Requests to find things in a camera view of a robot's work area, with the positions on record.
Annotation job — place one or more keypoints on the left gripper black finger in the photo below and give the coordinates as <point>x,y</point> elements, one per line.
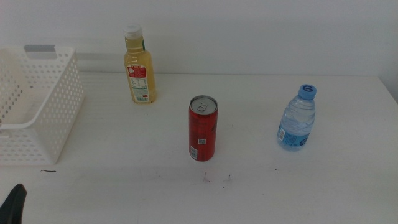
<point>14,205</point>

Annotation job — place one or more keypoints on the yellow juice bottle white cap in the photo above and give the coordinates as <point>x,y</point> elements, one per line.
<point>140,59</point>

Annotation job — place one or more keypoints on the red soda can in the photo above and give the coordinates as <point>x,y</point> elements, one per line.
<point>203,130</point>

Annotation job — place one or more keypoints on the small water bottle blue cap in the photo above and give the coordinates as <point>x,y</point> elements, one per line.
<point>297,121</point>

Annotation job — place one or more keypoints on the small black thread scrap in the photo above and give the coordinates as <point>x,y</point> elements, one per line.
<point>49,171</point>

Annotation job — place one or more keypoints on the white perforated plastic basket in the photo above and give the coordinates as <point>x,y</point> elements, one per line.
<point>59,102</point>

